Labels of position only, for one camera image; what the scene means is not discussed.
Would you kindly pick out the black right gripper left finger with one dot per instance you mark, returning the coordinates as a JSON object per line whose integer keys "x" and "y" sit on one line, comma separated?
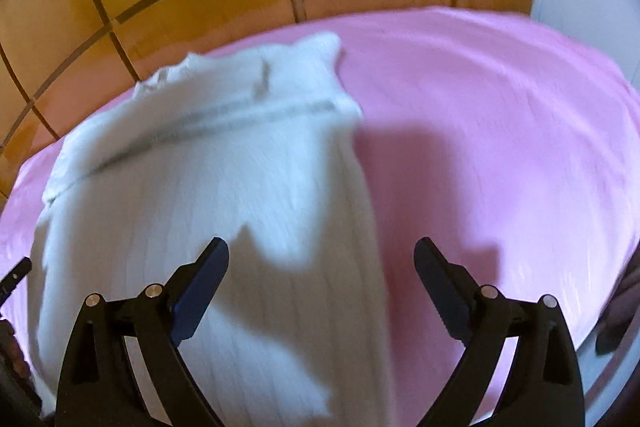
{"x": 97, "y": 386}

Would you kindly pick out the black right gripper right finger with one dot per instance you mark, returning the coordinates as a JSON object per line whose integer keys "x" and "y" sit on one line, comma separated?
{"x": 543, "y": 386}

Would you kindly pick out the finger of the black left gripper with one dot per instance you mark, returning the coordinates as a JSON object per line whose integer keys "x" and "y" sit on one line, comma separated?
{"x": 9, "y": 283}

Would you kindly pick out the white knit sweater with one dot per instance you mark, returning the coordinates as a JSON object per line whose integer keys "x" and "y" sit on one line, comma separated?
{"x": 253, "y": 147}

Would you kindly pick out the person's left hand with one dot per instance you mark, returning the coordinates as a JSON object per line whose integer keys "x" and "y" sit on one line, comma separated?
{"x": 13, "y": 351}

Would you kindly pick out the pink bed blanket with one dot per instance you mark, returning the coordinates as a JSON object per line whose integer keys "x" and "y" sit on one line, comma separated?
{"x": 515, "y": 148}

